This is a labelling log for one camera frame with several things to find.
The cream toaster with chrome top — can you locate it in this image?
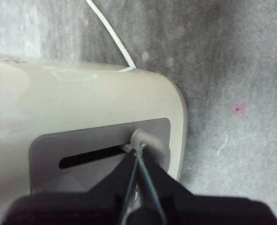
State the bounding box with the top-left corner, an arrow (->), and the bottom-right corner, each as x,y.
0,52 -> 189,225

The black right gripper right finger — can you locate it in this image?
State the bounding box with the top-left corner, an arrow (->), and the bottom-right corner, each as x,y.
128,147 -> 277,225

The white power cable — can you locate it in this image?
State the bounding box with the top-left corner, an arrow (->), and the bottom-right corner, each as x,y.
86,0 -> 137,72

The grey toaster lever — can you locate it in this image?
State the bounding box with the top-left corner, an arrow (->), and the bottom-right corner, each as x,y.
123,128 -> 171,175

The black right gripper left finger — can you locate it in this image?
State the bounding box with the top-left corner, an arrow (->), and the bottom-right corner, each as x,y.
0,150 -> 139,225

